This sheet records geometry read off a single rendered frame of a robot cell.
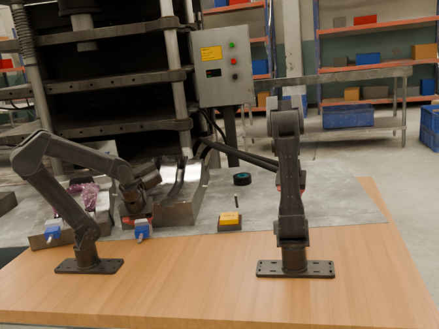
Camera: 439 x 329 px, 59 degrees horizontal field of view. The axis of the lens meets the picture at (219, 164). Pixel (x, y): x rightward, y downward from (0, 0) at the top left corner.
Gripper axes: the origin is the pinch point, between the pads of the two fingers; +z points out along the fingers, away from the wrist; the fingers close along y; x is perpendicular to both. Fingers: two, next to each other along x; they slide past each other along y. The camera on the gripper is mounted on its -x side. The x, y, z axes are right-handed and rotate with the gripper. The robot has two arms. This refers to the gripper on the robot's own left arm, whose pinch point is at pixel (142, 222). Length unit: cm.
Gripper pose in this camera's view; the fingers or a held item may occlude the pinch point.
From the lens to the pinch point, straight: 133.2
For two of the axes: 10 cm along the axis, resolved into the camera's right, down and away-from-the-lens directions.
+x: 1.1, 7.2, -6.9
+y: -9.9, 1.3, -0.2
